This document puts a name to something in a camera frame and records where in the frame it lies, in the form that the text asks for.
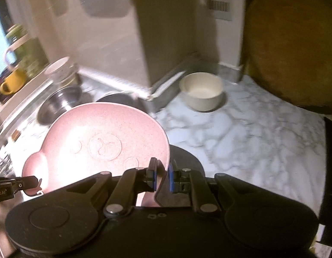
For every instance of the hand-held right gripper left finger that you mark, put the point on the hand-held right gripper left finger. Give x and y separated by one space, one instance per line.
153 176

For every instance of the music note edge strip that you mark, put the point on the music note edge strip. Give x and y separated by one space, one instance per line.
20 113
114 82

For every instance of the pink plastic plate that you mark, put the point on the pink plastic plate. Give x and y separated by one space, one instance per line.
96 129

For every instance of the round wooden cutting board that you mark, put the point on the round wooden cutting board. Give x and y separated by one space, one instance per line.
289 45

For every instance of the brown soap bar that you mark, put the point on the brown soap bar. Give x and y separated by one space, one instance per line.
16 135

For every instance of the pink steel pot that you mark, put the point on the pink steel pot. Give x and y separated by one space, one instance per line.
120 98

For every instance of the yellow mug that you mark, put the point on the yellow mug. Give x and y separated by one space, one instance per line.
14 82

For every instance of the green glass jug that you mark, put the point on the green glass jug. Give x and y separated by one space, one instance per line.
29 51

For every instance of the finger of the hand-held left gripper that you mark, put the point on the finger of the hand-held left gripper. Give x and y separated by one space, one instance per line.
29 182

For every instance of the steel basin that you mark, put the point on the steel basin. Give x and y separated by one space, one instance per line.
59 104

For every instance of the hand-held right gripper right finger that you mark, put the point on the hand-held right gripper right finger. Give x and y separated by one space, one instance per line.
170 178

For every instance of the dark appliance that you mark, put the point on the dark appliance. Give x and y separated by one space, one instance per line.
329 166

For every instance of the white floral bowl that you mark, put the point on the white floral bowl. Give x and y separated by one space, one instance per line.
57 68

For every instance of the beige bowl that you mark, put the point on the beige bowl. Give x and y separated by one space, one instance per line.
202 94

